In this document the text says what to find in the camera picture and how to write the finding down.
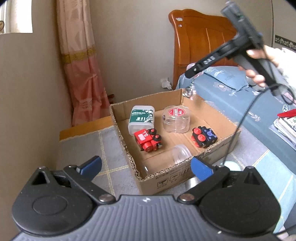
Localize blue floral bedsheet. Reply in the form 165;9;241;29
177;73;295;172

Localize person's right hand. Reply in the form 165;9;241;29
246;45;295;94

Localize clear round container red label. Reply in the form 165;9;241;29
162;105;191;133

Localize black toy train red wheels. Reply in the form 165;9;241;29
191;126;218;148

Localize black cable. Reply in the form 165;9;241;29
220;83;296;167

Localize pink clear trinket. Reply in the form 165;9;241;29
182;77;197;100

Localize cardboard box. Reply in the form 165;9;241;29
110;89;240;195

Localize grey teal plaid blanket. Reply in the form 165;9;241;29
56;99;296;235

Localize mint round case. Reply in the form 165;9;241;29
223;161;241;171

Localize window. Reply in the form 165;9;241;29
1;0;33;34

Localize stack of papers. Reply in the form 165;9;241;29
269;117;295;150

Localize white wall charger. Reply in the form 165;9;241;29
161;78;172;90

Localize blue pillow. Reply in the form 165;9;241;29
204;66;249;91

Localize clear plastic jar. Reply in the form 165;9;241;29
139;144;192;176

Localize grey plush toy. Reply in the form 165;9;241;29
246;77;265;91

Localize wooden headboard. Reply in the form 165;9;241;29
169;9;236;88

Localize pink curtain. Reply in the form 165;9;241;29
57;1;109;126

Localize red folder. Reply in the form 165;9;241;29
277;109;296;118

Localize white green medical box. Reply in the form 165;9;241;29
128;105;155;136

